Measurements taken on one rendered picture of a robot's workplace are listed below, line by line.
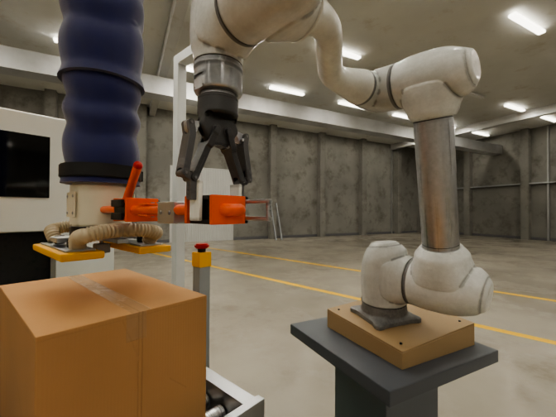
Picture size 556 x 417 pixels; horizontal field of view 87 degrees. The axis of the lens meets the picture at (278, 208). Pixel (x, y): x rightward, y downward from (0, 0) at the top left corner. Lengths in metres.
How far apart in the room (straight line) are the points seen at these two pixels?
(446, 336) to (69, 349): 1.02
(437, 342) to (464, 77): 0.76
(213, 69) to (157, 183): 11.45
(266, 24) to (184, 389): 0.90
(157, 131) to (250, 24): 11.83
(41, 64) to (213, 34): 7.99
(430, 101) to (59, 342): 1.02
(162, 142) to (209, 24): 11.68
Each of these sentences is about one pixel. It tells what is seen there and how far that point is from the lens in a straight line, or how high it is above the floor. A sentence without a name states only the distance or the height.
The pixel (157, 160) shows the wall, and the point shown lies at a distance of 12.08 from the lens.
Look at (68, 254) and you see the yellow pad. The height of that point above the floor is 1.09.
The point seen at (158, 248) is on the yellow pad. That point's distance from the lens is 0.98.
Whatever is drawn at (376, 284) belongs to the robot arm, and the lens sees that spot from 1.08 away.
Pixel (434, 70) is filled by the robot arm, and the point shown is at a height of 1.55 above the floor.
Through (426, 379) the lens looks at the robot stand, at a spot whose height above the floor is 0.75.
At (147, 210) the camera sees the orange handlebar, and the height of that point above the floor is 1.20.
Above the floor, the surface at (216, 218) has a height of 1.19.
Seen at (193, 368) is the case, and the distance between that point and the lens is 0.99.
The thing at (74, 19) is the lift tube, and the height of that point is 1.74.
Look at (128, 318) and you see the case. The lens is 0.84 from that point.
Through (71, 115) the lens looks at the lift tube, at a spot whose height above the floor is 1.47.
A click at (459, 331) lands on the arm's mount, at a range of 1.20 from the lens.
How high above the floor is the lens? 1.20
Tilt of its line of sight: 1 degrees up
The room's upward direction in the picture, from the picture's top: straight up
